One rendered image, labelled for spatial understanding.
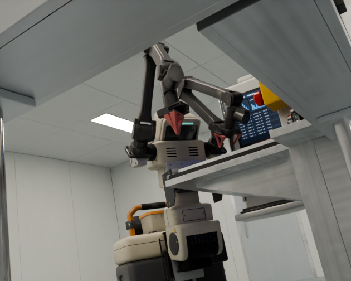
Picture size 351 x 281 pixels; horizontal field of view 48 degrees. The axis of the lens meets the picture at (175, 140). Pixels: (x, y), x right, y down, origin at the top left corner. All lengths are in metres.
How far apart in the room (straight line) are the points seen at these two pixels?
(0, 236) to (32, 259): 6.55
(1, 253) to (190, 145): 1.61
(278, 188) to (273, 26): 0.77
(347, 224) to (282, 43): 0.62
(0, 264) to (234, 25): 0.34
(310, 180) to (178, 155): 1.02
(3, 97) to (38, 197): 6.82
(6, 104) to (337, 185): 0.78
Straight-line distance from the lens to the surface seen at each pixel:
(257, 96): 1.05
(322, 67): 0.59
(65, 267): 7.43
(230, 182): 1.23
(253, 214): 1.92
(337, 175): 1.04
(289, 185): 1.16
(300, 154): 1.06
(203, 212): 1.94
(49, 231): 7.30
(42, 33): 0.40
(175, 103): 1.34
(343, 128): 0.82
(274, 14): 0.43
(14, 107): 0.50
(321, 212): 1.04
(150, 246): 2.07
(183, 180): 1.21
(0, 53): 0.42
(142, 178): 8.25
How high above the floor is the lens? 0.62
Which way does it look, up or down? 18 degrees up
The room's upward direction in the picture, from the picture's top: 11 degrees counter-clockwise
